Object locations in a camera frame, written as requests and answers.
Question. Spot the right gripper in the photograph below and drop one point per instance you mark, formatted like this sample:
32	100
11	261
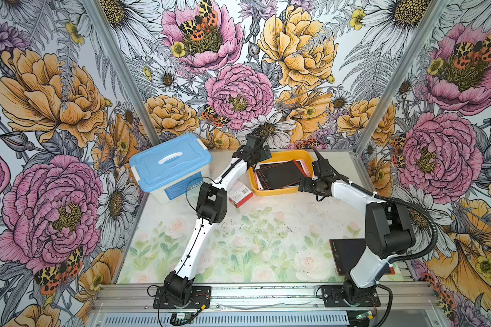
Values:
306	187

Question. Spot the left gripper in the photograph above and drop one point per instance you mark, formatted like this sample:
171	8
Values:
262	156

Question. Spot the yellow storage tray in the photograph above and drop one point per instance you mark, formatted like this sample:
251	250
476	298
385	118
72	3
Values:
278	157

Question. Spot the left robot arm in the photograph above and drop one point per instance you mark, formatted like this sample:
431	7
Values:
211	209

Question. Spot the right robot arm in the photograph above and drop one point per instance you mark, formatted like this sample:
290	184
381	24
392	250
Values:
388	228

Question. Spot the blue lidded storage box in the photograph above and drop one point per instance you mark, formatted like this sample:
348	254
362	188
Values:
169	170

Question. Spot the small red white carton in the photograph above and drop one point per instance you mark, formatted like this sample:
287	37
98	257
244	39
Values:
239	194

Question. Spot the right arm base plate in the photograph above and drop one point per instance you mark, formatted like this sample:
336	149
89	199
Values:
346	295

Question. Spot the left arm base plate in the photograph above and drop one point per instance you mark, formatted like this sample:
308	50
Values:
194	297

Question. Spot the aluminium front rail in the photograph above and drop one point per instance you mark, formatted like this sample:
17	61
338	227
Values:
270	304

